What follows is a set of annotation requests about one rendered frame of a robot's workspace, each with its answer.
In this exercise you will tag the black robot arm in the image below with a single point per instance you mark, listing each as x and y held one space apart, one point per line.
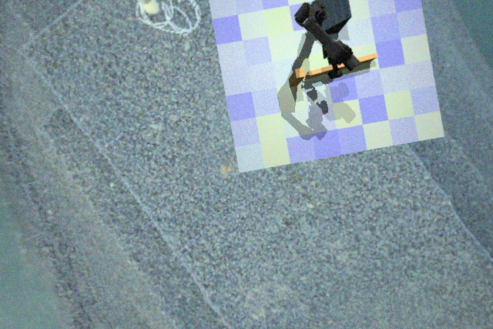
308 17

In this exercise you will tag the wooden post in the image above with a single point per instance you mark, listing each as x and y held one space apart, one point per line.
297 76

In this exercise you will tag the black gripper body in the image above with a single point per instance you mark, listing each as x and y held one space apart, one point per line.
336 72

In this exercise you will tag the long wooden board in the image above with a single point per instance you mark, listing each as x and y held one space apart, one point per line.
325 70

